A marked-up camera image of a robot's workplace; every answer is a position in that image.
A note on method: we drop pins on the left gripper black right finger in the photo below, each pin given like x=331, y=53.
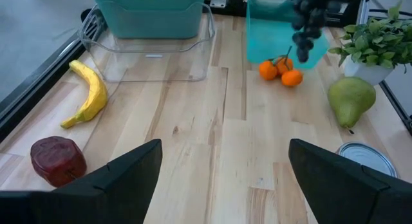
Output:
x=338, y=192

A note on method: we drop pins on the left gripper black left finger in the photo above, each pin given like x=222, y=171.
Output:
x=122, y=192

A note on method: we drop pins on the green speckled pear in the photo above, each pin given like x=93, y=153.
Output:
x=351, y=100

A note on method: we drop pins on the dark purple grape bunch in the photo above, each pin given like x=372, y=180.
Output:
x=309, y=21

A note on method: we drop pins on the red label tuna can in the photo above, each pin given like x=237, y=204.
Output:
x=367, y=156

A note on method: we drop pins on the dark red plum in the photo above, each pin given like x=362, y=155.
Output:
x=58, y=161

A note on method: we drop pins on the yellow banana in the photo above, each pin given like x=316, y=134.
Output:
x=95, y=92

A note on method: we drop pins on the clear plastic container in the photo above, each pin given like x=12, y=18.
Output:
x=145, y=63

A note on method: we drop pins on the orange mandarin cluster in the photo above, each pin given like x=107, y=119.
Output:
x=268, y=70

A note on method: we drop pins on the teal plastic lid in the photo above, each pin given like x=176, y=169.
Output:
x=270, y=37

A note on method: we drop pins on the teal plastic bin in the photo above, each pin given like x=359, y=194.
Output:
x=148, y=18

